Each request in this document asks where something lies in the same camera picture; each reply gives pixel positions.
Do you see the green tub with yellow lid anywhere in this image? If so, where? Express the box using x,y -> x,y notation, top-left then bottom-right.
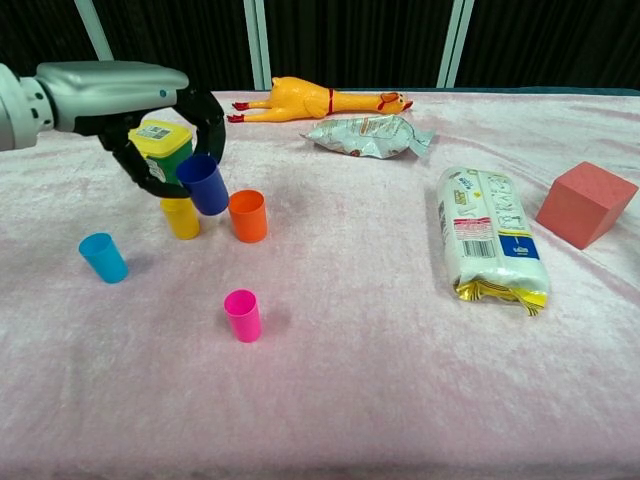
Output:
127,119 -> 195,187

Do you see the wide white frame post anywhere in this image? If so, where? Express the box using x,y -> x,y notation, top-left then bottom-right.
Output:
243,0 -> 273,92

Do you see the slanted white frame post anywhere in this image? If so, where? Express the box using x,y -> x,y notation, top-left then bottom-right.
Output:
73,0 -> 115,63

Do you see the silver snack bag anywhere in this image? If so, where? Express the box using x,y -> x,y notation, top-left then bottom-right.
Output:
299,114 -> 436,160

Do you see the white yellow food package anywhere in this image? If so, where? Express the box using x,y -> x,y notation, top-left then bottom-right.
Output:
435,166 -> 551,319

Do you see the pink plush tablecloth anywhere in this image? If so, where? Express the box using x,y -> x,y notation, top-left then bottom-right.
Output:
0,88 -> 640,480

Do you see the dark blue plastic cup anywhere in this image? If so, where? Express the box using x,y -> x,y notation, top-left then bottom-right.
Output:
175,153 -> 230,217

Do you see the red foam cube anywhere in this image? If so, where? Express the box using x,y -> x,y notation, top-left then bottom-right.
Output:
535,160 -> 640,251

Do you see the pink plastic cup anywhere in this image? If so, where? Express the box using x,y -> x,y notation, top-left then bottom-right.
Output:
223,289 -> 263,344

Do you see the yellow plastic cup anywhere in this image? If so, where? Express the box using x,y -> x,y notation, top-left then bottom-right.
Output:
159,197 -> 202,241

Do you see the black backdrop curtain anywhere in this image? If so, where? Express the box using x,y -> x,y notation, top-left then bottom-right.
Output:
0,0 -> 640,94

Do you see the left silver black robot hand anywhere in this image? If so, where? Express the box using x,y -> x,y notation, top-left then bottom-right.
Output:
35,60 -> 227,200

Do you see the light blue plastic cup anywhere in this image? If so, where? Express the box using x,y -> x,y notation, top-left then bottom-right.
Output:
78,232 -> 130,285

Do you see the orange plastic cup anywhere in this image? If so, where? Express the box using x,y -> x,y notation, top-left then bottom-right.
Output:
227,189 -> 268,244

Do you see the yellow rubber chicken toy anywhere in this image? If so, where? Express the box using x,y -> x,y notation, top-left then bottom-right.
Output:
226,75 -> 415,124

